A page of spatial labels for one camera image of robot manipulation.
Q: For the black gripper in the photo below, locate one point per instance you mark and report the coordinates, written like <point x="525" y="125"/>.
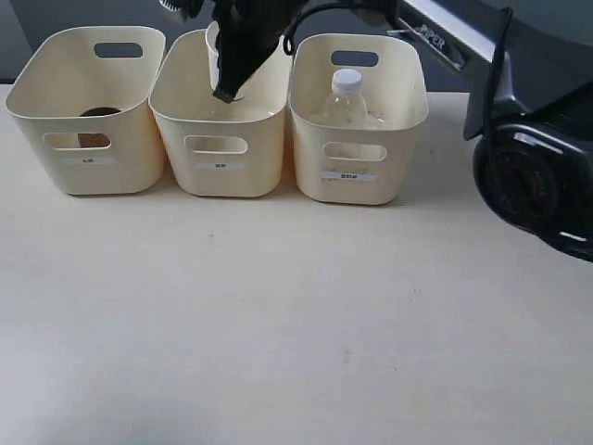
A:
<point x="249" y="33"/>

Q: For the white paper cup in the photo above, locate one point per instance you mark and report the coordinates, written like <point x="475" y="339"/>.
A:
<point x="211" y="35"/>

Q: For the clear plastic bottle white cap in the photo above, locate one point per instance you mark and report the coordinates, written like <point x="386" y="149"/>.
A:
<point x="346" y="106"/>

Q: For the brown wooden cup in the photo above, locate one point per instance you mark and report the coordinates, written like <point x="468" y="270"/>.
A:
<point x="96" y="140"/>

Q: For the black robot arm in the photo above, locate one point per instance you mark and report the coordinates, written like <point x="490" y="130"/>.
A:
<point x="530" y="110"/>

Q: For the cream middle storage bin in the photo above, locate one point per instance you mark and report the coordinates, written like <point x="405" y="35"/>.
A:
<point x="217" y="149"/>

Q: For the cream storage bin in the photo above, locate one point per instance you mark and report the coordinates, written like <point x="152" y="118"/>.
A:
<point x="81" y="102"/>
<point x="361" y="165"/>
<point x="217" y="149"/>

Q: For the cream left storage bin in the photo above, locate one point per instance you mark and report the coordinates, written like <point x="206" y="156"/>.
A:
<point x="81" y="102"/>

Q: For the cream right storage bin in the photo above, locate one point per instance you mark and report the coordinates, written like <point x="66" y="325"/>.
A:
<point x="361" y="165"/>

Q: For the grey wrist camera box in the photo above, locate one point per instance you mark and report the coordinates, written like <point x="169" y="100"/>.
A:
<point x="171" y="5"/>

